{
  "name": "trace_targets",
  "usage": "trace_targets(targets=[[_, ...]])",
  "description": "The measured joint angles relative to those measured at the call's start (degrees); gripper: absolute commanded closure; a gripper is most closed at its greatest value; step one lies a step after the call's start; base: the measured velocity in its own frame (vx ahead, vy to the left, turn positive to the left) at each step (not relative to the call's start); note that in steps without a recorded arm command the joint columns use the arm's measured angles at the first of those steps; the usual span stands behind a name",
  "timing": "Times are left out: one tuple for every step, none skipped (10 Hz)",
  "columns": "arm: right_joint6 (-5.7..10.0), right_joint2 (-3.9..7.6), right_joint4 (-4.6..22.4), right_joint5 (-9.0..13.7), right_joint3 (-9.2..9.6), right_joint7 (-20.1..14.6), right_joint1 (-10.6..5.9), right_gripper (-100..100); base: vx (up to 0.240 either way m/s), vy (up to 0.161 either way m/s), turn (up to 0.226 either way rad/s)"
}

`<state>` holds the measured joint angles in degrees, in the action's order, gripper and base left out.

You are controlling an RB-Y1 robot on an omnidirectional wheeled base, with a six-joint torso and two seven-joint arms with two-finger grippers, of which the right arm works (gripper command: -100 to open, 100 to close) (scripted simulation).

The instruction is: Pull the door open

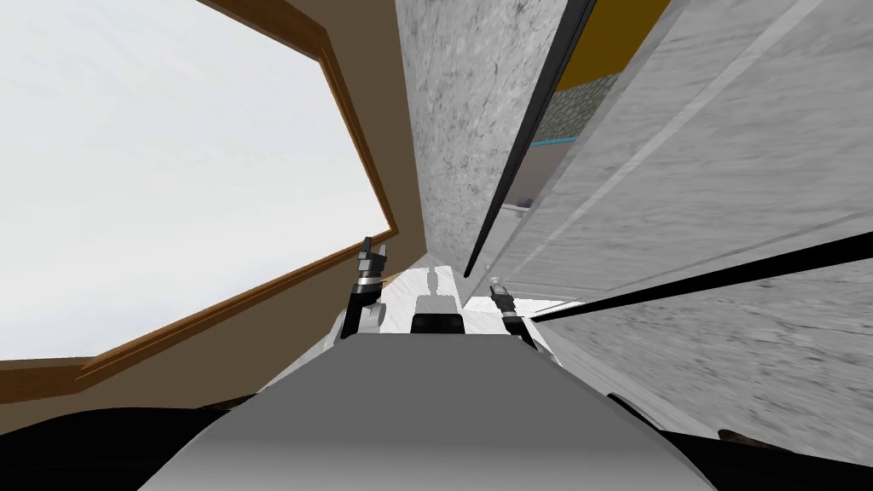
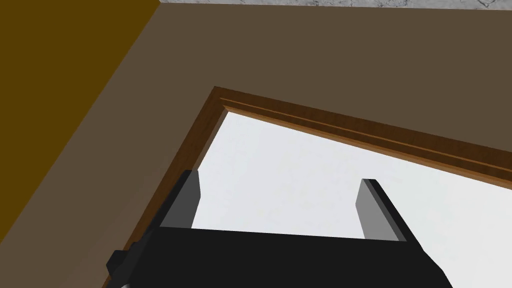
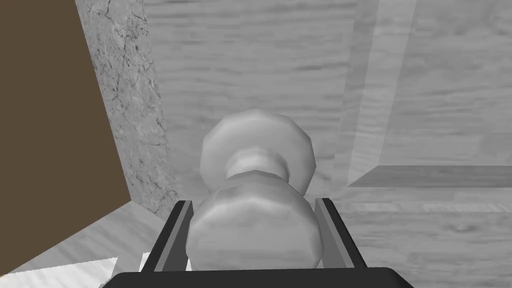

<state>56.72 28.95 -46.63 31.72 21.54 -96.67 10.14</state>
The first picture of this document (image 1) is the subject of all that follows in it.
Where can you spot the brown framed window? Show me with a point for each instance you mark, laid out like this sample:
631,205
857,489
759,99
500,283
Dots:
170,170

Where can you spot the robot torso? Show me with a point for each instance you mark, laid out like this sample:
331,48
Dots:
423,409

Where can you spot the pale grey door leaf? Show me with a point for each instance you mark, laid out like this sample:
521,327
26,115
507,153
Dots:
682,170

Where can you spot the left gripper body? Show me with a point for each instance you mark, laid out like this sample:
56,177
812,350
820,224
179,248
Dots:
370,264

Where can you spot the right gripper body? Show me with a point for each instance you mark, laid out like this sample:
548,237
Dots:
499,289

